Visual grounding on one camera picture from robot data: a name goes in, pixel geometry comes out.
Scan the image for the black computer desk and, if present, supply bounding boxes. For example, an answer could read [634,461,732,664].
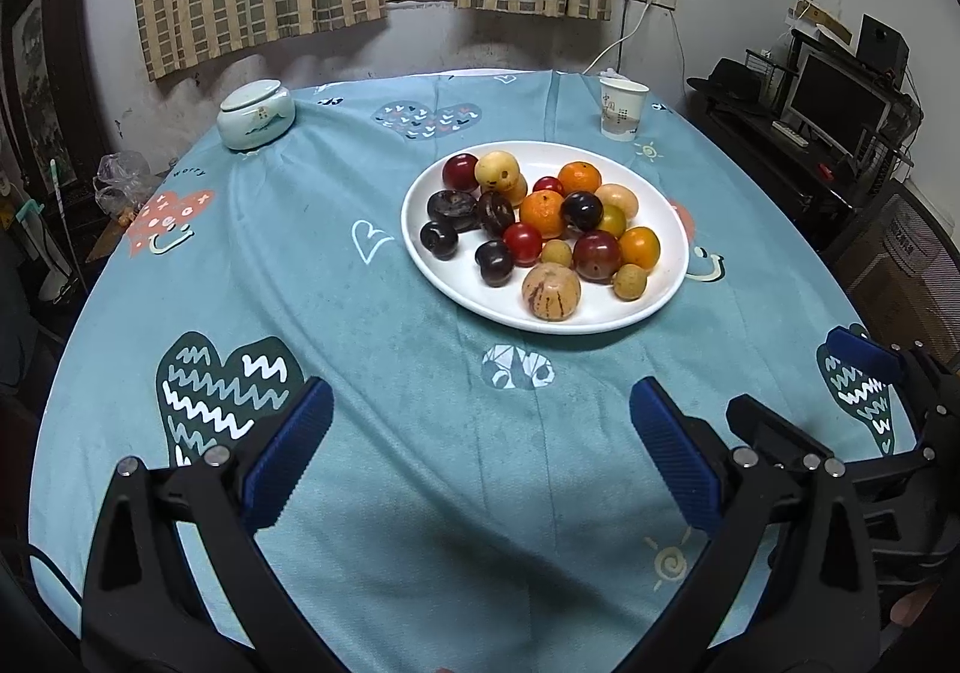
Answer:
[688,39,923,247]

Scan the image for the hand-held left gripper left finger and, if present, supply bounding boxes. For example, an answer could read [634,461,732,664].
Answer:
[79,375,336,673]

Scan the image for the clear plastic bag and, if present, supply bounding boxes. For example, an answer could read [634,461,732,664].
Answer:
[94,150,162,217]

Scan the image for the white round plate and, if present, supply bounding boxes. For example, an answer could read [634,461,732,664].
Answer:
[400,140,691,335]

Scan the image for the black computer monitor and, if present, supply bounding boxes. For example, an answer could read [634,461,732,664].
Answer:
[780,47,893,157]

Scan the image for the blue printed tablecloth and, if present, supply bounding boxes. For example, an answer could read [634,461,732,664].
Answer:
[28,68,920,673]

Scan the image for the white paper cup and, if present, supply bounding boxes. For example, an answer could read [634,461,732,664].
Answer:
[598,77,650,142]

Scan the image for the white power cable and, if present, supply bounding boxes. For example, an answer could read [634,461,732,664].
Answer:
[581,0,650,78]

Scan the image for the black hat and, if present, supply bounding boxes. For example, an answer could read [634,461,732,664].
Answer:
[688,58,766,104]

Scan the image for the beige round fruit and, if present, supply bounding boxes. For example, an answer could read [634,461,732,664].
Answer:
[594,183,640,221]

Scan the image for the black speaker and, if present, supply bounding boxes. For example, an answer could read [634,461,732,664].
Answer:
[857,14,910,82]

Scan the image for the dark purple plum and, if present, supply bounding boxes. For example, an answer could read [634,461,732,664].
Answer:
[559,191,605,233]
[474,239,515,287]
[419,220,459,261]

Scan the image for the flat tan box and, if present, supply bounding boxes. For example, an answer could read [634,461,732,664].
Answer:
[791,0,854,44]

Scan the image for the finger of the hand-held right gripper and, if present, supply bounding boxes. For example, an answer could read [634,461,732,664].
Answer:
[823,326,960,420]
[724,393,838,468]

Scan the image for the dark brown wrinkled fruit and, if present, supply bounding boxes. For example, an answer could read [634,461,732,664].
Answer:
[475,191,517,239]
[426,189,478,233]

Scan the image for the orange-yellow round fruit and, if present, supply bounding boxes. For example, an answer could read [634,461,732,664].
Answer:
[618,226,662,271]

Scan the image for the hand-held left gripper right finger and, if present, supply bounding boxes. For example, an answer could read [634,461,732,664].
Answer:
[625,375,882,673]

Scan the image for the orange mandarin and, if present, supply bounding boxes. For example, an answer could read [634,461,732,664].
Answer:
[558,161,603,196]
[519,190,568,239]

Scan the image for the red-brown plum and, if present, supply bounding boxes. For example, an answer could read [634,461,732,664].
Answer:
[573,230,623,283]
[441,152,481,192]

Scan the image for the person's right hand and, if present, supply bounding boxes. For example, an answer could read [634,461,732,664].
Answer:
[889,586,939,620]

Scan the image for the white ceramic lidded jar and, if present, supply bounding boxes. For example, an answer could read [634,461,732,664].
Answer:
[217,80,294,151]

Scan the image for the striped pepino melon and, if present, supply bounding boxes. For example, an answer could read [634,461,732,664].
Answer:
[522,263,582,322]

